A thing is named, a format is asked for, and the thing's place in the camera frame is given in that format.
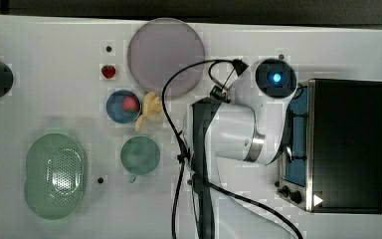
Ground black toaster oven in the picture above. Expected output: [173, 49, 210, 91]
[276, 79, 382, 214]

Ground yellow toy banana bunch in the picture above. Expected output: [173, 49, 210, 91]
[135, 92, 163, 132]

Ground red toy strawberry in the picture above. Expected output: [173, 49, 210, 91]
[100, 65, 116, 79]

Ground blue bowl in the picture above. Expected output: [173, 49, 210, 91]
[105, 90, 141, 123]

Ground green oval strainer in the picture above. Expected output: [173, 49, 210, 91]
[24, 133, 86, 220]

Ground round grey plate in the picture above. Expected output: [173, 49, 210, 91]
[127, 18, 205, 96]

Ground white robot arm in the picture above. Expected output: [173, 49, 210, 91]
[184, 59, 303, 239]

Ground teal mug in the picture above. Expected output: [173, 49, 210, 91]
[119, 135, 161, 183]

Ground pink toy strawberry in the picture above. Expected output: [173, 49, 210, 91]
[122, 96, 139, 113]

